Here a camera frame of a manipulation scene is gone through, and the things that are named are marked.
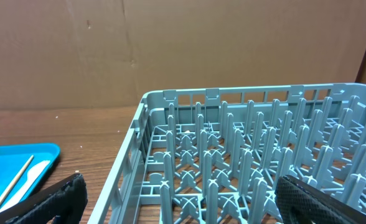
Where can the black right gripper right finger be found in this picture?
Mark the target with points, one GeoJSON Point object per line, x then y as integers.
{"type": "Point", "coordinates": [298, 202]}

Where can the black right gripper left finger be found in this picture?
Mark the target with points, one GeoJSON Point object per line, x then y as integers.
{"type": "Point", "coordinates": [61, 203]}

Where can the white plastic fork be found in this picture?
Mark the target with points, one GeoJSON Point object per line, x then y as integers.
{"type": "Point", "coordinates": [32, 174]}

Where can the wooden chopstick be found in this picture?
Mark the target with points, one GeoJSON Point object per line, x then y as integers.
{"type": "Point", "coordinates": [13, 182]}

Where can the teal plastic serving tray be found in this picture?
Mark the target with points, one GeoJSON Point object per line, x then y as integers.
{"type": "Point", "coordinates": [13, 157]}

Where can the grey plastic dish rack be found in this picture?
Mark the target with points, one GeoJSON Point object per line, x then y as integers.
{"type": "Point", "coordinates": [215, 153]}

